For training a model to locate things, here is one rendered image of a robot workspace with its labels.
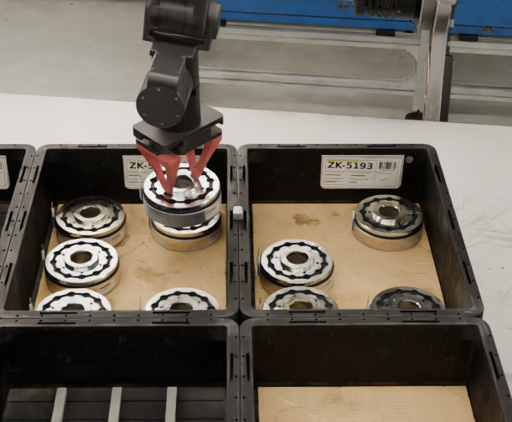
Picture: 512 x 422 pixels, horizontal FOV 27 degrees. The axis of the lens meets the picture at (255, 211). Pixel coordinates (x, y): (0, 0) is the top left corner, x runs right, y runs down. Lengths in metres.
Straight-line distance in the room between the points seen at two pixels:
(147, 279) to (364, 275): 0.31
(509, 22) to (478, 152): 1.39
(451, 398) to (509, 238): 0.56
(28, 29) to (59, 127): 2.09
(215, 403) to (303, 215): 0.41
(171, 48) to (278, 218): 0.45
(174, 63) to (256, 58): 2.69
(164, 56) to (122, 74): 2.58
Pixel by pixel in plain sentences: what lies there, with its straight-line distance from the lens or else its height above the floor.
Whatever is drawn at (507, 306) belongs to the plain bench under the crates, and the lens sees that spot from 1.69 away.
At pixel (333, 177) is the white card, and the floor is 0.88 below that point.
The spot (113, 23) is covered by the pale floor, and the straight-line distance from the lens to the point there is 4.19.
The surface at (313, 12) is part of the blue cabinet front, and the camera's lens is 3.39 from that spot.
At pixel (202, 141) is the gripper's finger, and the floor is 1.07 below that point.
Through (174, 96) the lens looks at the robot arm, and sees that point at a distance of 1.20.
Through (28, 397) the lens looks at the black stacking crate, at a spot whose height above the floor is 0.83.
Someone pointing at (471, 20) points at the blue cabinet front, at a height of 0.37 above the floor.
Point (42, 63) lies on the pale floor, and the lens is 3.92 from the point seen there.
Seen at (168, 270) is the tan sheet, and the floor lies 0.83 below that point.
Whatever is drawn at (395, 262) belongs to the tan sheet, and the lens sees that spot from 1.53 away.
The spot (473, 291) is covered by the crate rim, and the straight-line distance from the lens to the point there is 1.34.
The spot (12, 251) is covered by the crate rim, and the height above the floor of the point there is 0.93.
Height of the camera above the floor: 1.76
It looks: 35 degrees down
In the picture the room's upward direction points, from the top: 1 degrees clockwise
